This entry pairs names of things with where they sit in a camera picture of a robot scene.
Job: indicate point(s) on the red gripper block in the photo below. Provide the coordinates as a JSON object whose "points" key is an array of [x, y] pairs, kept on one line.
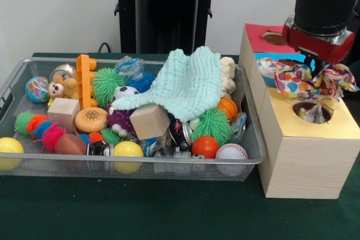
{"points": [[326, 49]]}

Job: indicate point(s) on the mint green knitted cloth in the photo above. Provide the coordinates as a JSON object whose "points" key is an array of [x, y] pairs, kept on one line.
{"points": [[182, 88]]}

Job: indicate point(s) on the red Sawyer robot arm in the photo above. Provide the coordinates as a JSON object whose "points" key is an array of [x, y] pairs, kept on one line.
{"points": [[323, 6]]}

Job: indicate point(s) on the wooden box with three holes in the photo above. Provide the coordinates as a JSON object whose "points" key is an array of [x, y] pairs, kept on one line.
{"points": [[309, 167]]}

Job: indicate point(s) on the silver mesh bin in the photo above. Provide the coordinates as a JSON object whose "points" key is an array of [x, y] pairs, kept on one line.
{"points": [[168, 171]]}

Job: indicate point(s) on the small orange basketball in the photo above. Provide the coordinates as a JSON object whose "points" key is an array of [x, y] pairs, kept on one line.
{"points": [[228, 108]]}

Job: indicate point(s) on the green spiky rubber ball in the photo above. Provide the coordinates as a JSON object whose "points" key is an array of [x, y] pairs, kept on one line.
{"points": [[211, 124]]}

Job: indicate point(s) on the small white baseball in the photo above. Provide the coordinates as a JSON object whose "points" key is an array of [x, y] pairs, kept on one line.
{"points": [[230, 151]]}

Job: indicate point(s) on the plain orange ball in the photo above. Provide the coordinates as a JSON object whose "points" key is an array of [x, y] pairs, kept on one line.
{"points": [[205, 146]]}

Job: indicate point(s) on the plain wooden cube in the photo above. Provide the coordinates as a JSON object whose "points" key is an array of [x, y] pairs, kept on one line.
{"points": [[63, 112], [149, 123]]}

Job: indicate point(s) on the plain yellow ball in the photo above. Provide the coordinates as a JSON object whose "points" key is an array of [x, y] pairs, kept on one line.
{"points": [[9, 146], [128, 149]]}

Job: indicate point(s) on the toy hamburger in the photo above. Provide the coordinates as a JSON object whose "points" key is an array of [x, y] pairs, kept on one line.
{"points": [[90, 119]]}

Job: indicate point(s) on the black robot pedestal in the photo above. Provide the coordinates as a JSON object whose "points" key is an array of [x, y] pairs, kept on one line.
{"points": [[157, 26]]}

